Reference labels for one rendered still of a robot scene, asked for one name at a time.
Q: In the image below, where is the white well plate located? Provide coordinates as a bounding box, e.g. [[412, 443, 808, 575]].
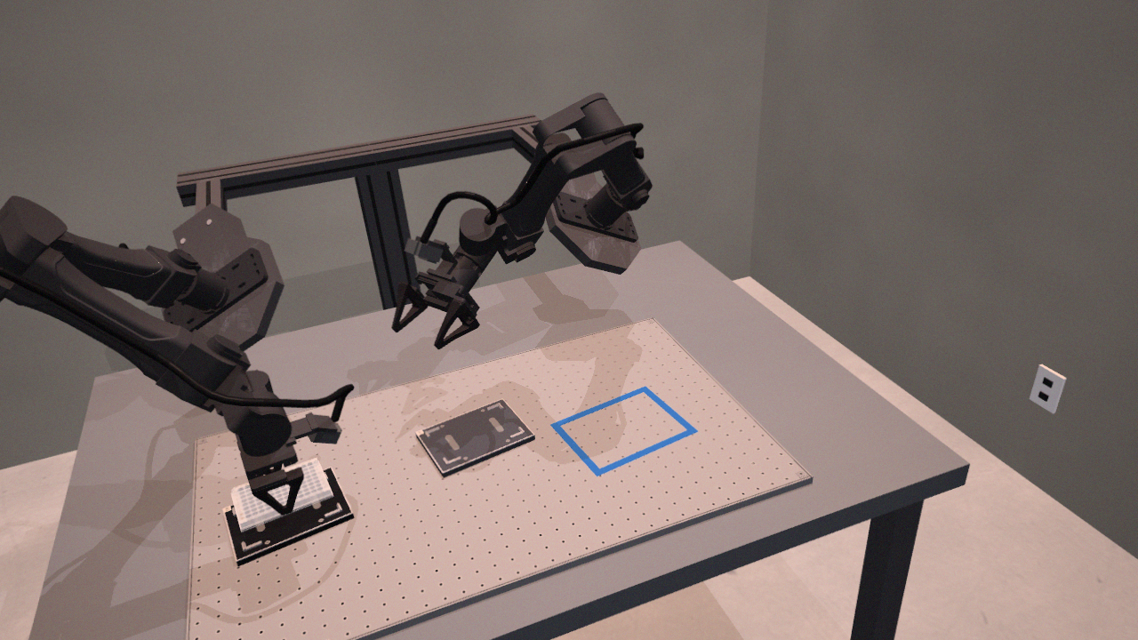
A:
[[231, 458, 333, 532]]

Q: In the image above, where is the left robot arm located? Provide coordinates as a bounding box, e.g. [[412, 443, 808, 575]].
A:
[[455, 92, 653, 274]]

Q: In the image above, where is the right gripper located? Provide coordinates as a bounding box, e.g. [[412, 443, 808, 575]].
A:
[[236, 412, 338, 516]]

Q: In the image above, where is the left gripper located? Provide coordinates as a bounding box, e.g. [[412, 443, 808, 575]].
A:
[[391, 239, 481, 348]]

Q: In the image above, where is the blue tape outline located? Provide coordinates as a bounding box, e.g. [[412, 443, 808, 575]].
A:
[[550, 387, 699, 476]]

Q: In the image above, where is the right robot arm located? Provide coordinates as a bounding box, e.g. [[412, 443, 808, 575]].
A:
[[0, 196, 292, 452]]

